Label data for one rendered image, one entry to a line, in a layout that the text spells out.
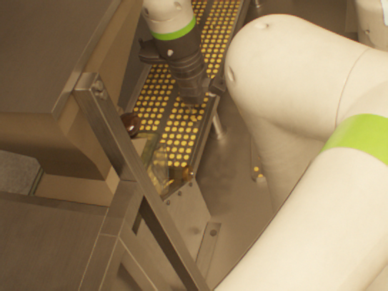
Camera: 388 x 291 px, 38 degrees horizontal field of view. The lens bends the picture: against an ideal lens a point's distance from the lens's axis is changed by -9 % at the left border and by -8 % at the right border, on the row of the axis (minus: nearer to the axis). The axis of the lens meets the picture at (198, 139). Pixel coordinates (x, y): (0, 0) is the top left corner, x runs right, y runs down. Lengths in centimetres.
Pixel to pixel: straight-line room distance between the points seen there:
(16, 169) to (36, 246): 213
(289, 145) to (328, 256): 26
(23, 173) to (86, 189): 185
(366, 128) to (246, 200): 95
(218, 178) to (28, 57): 79
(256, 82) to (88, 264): 33
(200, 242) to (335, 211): 95
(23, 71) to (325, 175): 45
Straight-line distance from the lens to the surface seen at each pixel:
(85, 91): 73
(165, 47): 116
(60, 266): 79
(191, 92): 126
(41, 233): 83
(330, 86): 56
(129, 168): 83
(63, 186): 109
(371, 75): 55
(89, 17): 81
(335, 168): 46
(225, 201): 143
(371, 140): 47
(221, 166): 149
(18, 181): 289
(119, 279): 86
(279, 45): 59
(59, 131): 73
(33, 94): 73
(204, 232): 138
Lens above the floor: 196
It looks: 48 degrees down
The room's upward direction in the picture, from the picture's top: 21 degrees counter-clockwise
